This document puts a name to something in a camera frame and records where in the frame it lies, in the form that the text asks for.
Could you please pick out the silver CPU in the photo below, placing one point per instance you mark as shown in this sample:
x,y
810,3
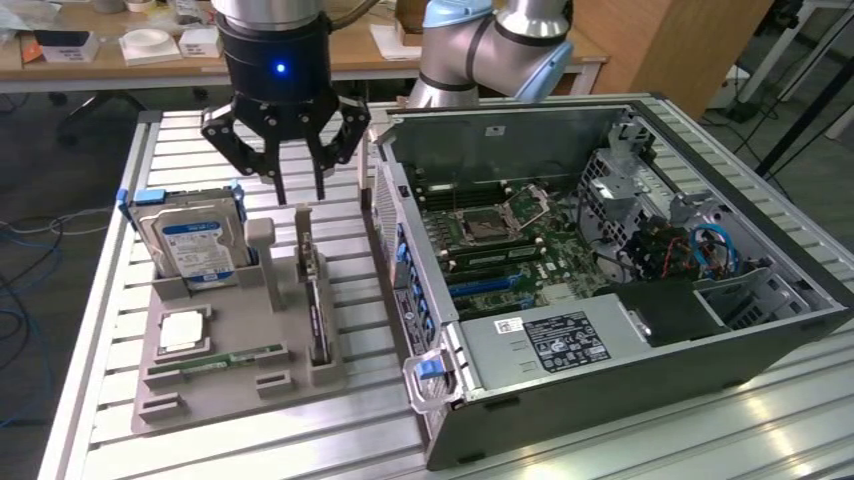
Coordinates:
x,y
182,332

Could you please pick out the wooden cabinet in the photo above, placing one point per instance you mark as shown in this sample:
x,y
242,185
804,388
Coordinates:
x,y
668,50

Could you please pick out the white case wall sticker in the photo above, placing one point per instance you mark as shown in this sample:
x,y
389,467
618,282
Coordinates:
x,y
496,130

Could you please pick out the hard disk with blue carrier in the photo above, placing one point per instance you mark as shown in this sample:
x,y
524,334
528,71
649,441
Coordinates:
x,y
194,245

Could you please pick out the white box with black lid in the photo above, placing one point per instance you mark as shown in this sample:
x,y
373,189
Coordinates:
x,y
67,52

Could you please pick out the white papers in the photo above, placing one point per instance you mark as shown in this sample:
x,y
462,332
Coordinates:
x,y
394,47

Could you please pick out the black plastic cover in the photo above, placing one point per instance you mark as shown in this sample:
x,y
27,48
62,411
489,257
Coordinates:
x,y
668,312

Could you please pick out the Nvidia graphics card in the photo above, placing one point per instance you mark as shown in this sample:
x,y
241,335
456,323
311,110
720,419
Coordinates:
x,y
319,325

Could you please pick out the grey disk bay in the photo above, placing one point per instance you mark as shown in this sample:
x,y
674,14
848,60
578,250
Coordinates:
x,y
768,300

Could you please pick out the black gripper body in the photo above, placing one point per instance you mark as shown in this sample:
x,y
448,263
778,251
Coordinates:
x,y
281,70

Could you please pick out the blue release button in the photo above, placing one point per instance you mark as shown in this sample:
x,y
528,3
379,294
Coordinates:
x,y
429,372

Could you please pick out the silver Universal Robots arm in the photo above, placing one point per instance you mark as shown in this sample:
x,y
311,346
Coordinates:
x,y
461,50

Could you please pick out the CPU socket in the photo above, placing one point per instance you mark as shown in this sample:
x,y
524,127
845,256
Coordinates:
x,y
484,227

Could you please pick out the metal drive cage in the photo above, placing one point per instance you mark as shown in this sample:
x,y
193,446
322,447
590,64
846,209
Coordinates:
x,y
621,200

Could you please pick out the grey power supply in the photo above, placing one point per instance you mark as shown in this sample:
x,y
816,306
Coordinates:
x,y
508,360

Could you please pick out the grey parts rack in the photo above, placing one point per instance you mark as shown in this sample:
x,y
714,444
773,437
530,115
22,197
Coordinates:
x,y
221,400

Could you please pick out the white box with round recess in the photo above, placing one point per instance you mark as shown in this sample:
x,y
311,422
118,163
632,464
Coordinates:
x,y
150,50

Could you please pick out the metal socket cover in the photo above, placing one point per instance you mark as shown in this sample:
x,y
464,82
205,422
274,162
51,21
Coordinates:
x,y
530,202

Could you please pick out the blue expansion slot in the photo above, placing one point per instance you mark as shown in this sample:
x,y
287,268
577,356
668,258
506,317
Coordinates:
x,y
488,286

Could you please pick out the wooden desk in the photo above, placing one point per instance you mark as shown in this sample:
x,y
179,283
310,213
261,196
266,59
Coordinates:
x,y
101,70

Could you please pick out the cardboard box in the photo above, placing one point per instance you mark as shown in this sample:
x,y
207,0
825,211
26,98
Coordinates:
x,y
407,20

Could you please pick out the green motherboard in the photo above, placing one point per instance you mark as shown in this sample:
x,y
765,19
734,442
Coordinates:
x,y
534,272

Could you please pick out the installed green RAM stick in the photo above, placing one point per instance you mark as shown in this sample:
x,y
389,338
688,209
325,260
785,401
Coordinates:
x,y
501,255

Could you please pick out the small white box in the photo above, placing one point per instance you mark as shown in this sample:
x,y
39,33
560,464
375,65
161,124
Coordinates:
x,y
201,45

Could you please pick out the open black PC case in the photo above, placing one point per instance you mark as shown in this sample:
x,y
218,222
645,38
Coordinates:
x,y
668,390

